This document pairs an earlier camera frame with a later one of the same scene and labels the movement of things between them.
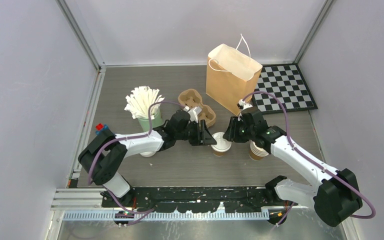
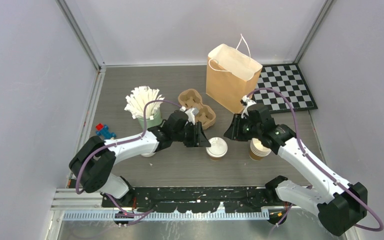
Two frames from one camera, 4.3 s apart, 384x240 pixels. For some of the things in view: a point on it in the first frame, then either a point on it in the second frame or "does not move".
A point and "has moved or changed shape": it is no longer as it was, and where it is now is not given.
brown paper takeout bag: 231,76 does not move
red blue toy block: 100,127 does not move
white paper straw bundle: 138,102 does not move
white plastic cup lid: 223,144 has moved or changed shape
